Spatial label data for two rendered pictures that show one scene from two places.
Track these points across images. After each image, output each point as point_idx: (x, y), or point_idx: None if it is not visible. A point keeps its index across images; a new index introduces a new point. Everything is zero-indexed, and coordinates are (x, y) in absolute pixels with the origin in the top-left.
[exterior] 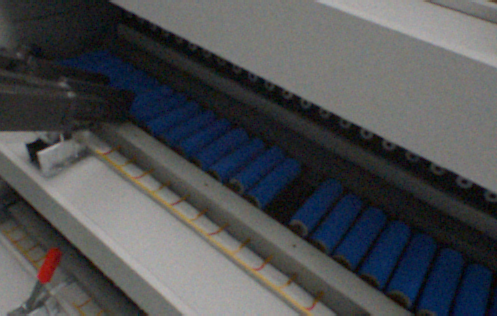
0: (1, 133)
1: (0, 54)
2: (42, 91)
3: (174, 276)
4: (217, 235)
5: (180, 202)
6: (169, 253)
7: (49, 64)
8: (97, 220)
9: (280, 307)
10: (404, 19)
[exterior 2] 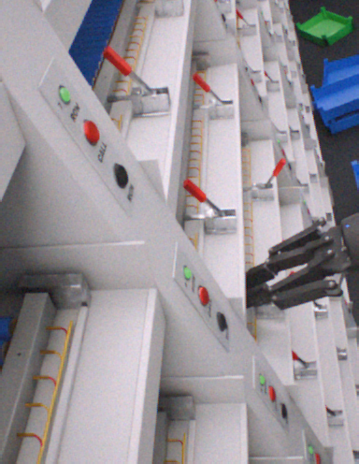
0: (282, 343)
1: (280, 281)
2: (282, 244)
3: (273, 239)
4: (247, 241)
5: (245, 260)
6: (267, 246)
7: (259, 284)
8: (280, 272)
9: (254, 213)
10: (231, 131)
